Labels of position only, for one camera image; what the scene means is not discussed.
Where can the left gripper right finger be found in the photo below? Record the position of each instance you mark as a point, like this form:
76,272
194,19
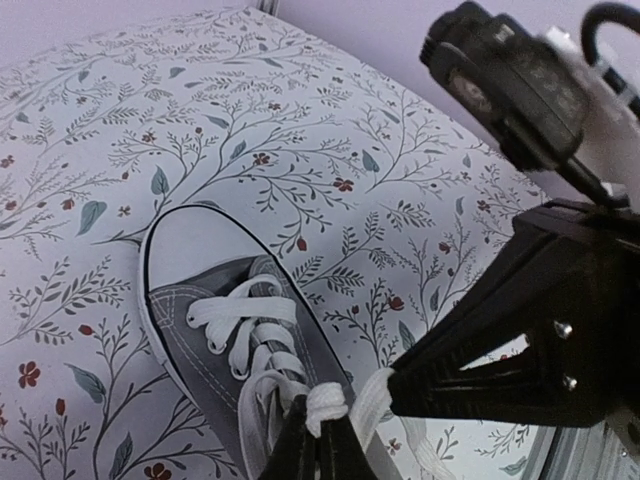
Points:
341,456

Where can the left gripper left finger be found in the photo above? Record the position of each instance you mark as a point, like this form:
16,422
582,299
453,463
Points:
294,454

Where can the front aluminium rail frame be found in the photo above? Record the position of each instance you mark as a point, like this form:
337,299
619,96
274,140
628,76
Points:
575,454

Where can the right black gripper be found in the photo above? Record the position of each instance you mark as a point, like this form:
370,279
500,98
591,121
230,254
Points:
585,310

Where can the grey canvas sneaker white laces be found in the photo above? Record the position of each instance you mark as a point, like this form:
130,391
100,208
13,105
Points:
232,328

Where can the floral patterned table mat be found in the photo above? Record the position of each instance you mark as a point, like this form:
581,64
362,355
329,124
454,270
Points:
383,209

